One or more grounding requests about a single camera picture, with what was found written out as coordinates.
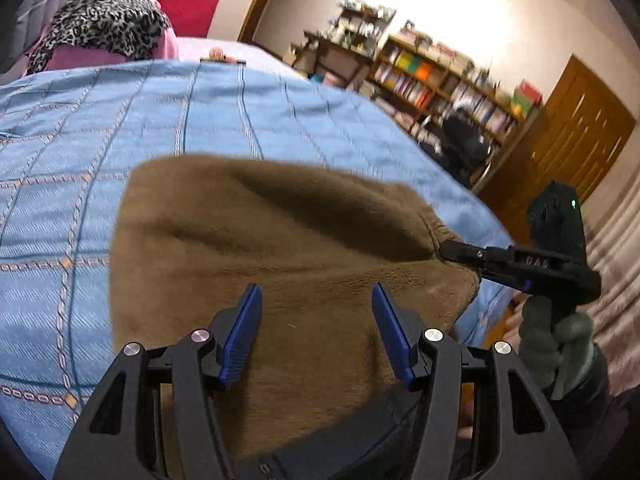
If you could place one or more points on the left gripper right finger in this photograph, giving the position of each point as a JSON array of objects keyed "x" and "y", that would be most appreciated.
[{"x": 515, "y": 433}]

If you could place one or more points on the leopard print cloth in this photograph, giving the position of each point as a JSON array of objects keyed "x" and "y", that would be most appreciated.
[{"x": 131, "y": 28}]

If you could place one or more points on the grey padded headboard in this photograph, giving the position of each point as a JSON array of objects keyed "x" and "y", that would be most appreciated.
[{"x": 31, "y": 17}]

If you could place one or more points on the pink floral curtain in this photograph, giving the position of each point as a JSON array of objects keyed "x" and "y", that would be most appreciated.
[{"x": 611, "y": 216}]

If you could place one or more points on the wooden bookshelf with books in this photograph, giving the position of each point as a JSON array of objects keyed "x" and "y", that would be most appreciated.
[{"x": 414, "y": 78}]

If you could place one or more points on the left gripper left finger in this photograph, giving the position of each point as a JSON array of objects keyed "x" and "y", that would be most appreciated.
[{"x": 119, "y": 434}]

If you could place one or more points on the brown fleece pants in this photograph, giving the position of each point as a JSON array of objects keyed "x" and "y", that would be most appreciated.
[{"x": 194, "y": 230}]

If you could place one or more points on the pink pillow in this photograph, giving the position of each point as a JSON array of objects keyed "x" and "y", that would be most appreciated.
[{"x": 69, "y": 57}]

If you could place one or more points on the wooden door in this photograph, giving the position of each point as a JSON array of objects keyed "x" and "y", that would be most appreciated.
[{"x": 574, "y": 138}]

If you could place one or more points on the right gloved hand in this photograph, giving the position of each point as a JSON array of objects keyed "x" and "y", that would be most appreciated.
[{"x": 558, "y": 355}]

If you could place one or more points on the blue patterned bedspread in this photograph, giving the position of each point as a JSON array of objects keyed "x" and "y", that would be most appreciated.
[{"x": 69, "y": 140}]

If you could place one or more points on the black office chair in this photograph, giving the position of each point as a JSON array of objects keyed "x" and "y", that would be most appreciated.
[{"x": 457, "y": 145}]

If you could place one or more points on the wooden desk with shelf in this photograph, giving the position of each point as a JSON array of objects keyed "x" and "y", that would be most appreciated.
[{"x": 346, "y": 48}]

